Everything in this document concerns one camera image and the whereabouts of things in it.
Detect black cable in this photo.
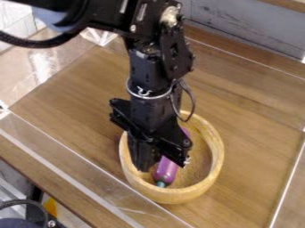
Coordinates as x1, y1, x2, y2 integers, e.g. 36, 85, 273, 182
0, 199, 49, 228

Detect brown wooden bowl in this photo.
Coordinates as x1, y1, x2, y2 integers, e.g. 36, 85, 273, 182
119, 114, 225, 204

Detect clear acrylic tray walls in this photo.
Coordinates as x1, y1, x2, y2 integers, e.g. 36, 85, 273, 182
12, 28, 305, 228

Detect black clamp with screw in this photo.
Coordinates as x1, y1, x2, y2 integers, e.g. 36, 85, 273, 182
25, 205, 67, 228

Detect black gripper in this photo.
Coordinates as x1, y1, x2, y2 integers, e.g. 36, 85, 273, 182
110, 97, 193, 172

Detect clear acrylic corner bracket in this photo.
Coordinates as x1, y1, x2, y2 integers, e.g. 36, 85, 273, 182
80, 28, 118, 46

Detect purple toy eggplant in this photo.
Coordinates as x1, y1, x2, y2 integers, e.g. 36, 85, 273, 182
152, 126, 193, 189

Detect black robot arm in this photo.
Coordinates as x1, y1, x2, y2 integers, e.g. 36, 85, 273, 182
0, 0, 194, 171

